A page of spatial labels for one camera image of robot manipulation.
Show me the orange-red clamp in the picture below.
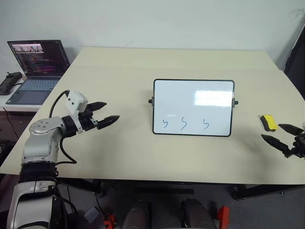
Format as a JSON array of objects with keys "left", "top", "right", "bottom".
[
  {"left": 102, "top": 213, "right": 117, "bottom": 229},
  {"left": 216, "top": 206, "right": 231, "bottom": 229}
]

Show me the small black-framed whiteboard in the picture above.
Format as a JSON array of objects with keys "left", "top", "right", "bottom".
[{"left": 148, "top": 79, "right": 240, "bottom": 137}]

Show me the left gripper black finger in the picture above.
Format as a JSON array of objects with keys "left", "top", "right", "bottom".
[
  {"left": 97, "top": 115, "right": 120, "bottom": 130},
  {"left": 88, "top": 102, "right": 107, "bottom": 112}
]

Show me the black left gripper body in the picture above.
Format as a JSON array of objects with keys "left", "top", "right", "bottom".
[{"left": 78, "top": 108, "right": 99, "bottom": 131}]

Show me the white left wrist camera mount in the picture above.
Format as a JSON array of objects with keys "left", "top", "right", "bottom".
[{"left": 64, "top": 90, "right": 89, "bottom": 132}]

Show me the open grey laptop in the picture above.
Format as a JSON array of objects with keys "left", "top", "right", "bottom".
[{"left": 5, "top": 39, "right": 71, "bottom": 106}]

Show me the translucent grey block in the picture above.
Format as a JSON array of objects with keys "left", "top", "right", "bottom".
[{"left": 84, "top": 206, "right": 101, "bottom": 223}]

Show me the black table frame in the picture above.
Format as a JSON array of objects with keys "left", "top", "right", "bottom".
[{"left": 56, "top": 178, "right": 305, "bottom": 201}]

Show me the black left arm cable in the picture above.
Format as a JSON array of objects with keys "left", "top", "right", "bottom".
[{"left": 49, "top": 89, "right": 78, "bottom": 166}]

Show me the yellow and black eraser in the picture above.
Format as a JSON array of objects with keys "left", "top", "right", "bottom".
[{"left": 259, "top": 114, "right": 280, "bottom": 132}]

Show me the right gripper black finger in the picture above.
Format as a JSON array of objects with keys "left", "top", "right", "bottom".
[
  {"left": 261, "top": 134, "right": 292, "bottom": 158},
  {"left": 278, "top": 124, "right": 304, "bottom": 135}
]

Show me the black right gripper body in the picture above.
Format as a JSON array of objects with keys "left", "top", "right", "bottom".
[{"left": 286, "top": 132, "right": 305, "bottom": 159}]

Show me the white side table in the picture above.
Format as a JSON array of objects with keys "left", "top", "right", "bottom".
[{"left": 0, "top": 68, "right": 63, "bottom": 113}]

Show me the dark rounded shape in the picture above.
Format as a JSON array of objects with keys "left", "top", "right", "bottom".
[
  {"left": 122, "top": 199, "right": 149, "bottom": 229},
  {"left": 181, "top": 197, "right": 216, "bottom": 229}
]

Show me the black cloth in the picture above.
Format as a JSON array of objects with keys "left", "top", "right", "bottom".
[{"left": 283, "top": 35, "right": 305, "bottom": 102}]

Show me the black pouch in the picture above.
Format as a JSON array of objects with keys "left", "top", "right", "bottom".
[{"left": 0, "top": 71, "right": 23, "bottom": 96}]

